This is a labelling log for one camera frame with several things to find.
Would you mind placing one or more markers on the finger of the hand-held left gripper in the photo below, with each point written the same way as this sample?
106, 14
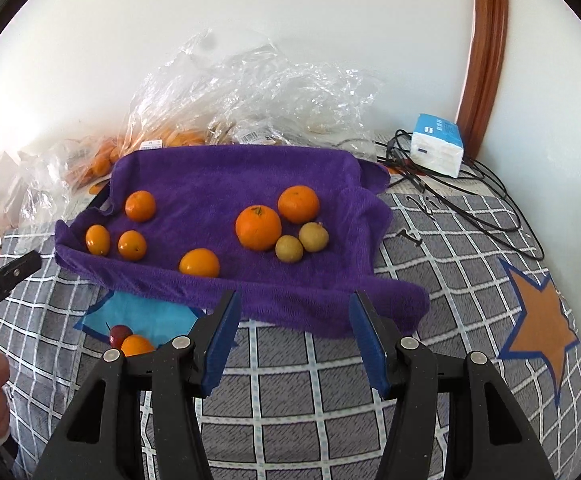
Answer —
18, 270

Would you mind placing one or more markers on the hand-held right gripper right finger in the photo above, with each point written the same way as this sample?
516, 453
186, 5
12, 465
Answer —
370, 345

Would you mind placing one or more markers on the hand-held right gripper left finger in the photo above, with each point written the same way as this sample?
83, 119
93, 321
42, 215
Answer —
224, 340

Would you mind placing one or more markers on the large oval orange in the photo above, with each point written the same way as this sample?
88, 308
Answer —
199, 263

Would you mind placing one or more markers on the small orange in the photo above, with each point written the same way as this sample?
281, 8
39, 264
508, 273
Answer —
97, 239
175, 138
298, 204
198, 138
137, 346
140, 206
132, 245

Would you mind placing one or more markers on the small yellow longan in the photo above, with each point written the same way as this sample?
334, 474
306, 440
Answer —
313, 236
289, 248

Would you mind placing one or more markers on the orange mandarin with green stem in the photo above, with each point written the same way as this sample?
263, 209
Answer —
258, 227

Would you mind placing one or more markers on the grey checked bedsheet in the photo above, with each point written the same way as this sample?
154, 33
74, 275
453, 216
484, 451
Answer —
320, 410

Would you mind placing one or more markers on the white plastic bag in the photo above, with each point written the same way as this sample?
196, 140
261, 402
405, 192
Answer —
5, 185

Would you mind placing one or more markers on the red cherry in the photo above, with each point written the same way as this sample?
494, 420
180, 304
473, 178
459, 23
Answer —
119, 335

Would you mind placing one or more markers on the clear plastic bag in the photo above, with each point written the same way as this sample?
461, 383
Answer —
55, 165
310, 95
160, 100

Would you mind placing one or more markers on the purple towel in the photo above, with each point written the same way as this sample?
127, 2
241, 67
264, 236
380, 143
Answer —
210, 190

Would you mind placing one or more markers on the white label sticker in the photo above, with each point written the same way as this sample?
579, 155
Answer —
151, 144
253, 136

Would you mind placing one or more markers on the blue white tissue pack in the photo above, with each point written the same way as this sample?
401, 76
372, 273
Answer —
438, 150

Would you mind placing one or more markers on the brown wooden door frame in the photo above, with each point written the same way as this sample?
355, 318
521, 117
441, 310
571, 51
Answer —
487, 35

